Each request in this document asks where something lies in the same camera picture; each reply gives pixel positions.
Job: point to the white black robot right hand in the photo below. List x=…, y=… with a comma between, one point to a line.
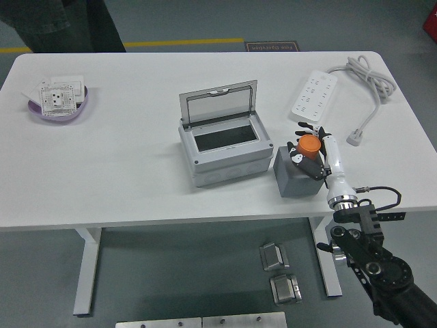
x=336, y=164

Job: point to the orange cylinder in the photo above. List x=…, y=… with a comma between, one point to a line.
x=307, y=145

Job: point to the transparent hinged box lid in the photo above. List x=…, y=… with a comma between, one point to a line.
x=218, y=106

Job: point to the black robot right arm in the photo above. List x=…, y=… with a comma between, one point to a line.
x=375, y=266

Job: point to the grey cube with round hole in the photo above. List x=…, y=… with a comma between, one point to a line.
x=290, y=184

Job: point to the red box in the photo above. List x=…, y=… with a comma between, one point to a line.
x=431, y=24

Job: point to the white power strip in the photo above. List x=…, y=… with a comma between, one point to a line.
x=312, y=95

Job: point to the black table control panel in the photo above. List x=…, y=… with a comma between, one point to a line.
x=392, y=216

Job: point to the steel block with angled face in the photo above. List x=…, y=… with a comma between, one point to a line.
x=273, y=256

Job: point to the white right table leg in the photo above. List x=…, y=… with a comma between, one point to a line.
x=333, y=282

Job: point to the white table leg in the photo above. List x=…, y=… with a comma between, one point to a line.
x=87, y=273
x=333, y=282

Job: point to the dark floor sign with text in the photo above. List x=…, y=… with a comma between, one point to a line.
x=271, y=47

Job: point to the steel block with latch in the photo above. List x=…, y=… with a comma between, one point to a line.
x=285, y=288

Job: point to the steel plate with screws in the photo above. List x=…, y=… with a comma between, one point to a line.
x=157, y=323
x=244, y=321

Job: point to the white left table leg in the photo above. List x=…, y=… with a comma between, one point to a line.
x=87, y=273

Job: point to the purple bowl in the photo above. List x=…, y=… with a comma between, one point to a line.
x=58, y=118

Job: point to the white printed socket panel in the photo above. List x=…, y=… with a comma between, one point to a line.
x=56, y=99

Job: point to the person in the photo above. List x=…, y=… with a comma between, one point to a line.
x=68, y=27

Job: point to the white plain card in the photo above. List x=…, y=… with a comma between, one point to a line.
x=34, y=89

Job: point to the grey electrical enclosure box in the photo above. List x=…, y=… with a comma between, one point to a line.
x=232, y=164

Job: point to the white switch plate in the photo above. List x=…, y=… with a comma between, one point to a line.
x=68, y=80

